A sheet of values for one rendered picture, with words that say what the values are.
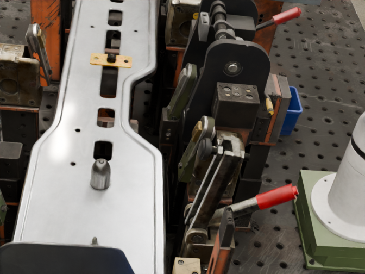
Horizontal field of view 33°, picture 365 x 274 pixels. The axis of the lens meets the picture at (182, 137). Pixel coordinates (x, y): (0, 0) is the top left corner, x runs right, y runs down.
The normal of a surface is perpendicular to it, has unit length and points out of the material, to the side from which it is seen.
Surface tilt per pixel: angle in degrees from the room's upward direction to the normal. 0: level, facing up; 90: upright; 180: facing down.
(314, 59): 0
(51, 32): 90
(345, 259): 90
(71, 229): 0
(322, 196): 2
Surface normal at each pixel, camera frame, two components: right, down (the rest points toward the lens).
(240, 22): 0.14, -0.74
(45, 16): 0.04, 0.67
